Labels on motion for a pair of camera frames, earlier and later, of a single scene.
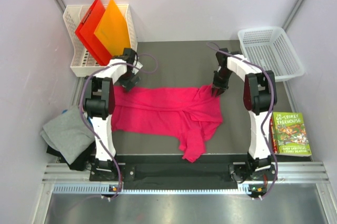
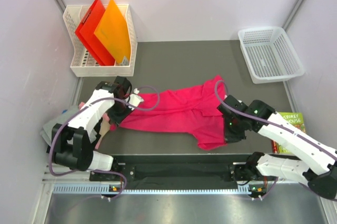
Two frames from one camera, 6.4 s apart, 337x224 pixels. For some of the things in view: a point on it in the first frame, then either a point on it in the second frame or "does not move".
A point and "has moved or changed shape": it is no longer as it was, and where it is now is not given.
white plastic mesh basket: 269,48 does not move
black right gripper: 221,88 → 230,137
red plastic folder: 86,32 does not move
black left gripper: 127,84 → 115,119
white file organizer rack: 83,62 does not move
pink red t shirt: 189,114 has moved or changed shape
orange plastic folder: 113,31 does not move
